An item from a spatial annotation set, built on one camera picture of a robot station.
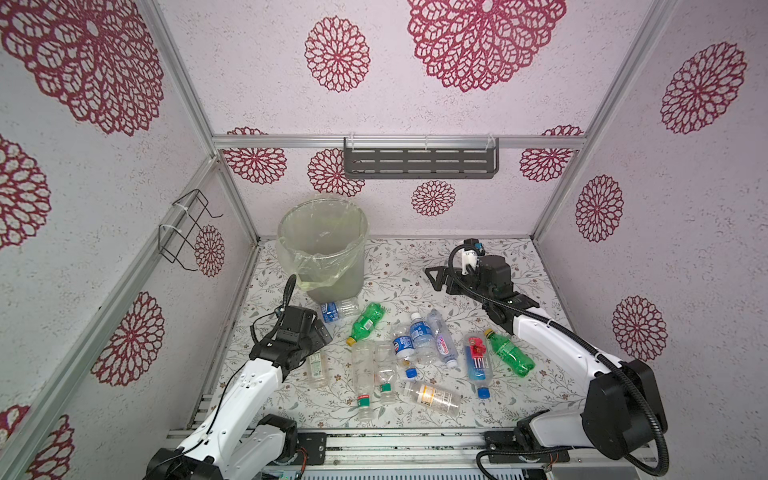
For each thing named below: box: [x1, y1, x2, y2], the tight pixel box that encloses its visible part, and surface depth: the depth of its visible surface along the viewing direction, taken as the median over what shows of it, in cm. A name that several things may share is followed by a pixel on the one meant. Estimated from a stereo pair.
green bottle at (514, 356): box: [484, 328, 536, 378], surface depth 87 cm
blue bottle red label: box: [464, 333, 493, 400], surface depth 85 cm
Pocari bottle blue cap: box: [392, 325, 419, 380], surface depth 89 cm
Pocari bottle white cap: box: [410, 312, 439, 365], surface depth 90 cm
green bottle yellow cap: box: [346, 302, 386, 347], surface depth 95 cm
